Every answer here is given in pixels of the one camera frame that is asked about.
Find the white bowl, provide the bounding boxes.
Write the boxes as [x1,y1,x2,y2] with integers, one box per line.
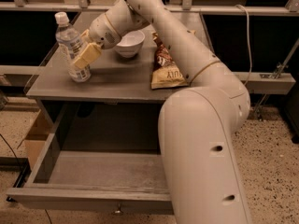
[114,30,145,58]

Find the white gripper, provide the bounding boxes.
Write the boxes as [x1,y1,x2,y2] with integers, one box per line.
[73,13,121,69]

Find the open grey top drawer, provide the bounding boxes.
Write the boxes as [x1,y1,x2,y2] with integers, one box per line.
[7,103,176,217]

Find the clear plastic water bottle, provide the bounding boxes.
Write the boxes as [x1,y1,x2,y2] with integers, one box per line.
[54,12,91,83]

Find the brown yellow chip bag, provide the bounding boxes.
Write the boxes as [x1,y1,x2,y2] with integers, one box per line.
[151,32,187,90]

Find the metal frame rail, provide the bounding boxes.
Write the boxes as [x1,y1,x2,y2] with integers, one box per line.
[0,0,299,17]

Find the cardboard box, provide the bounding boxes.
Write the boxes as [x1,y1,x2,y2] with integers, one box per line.
[21,111,52,169]

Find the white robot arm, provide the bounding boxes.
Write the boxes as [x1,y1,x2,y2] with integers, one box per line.
[75,0,252,224]

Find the black floor cable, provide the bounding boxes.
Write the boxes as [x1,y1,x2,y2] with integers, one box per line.
[0,133,22,173]

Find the metal drawer knob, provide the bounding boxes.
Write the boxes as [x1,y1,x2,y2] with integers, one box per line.
[113,204,123,216]

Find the white cable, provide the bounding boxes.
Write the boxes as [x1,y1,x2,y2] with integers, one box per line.
[235,4,253,87]

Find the grey wooden cabinet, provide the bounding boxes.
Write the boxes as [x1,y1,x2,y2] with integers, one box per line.
[25,11,227,135]

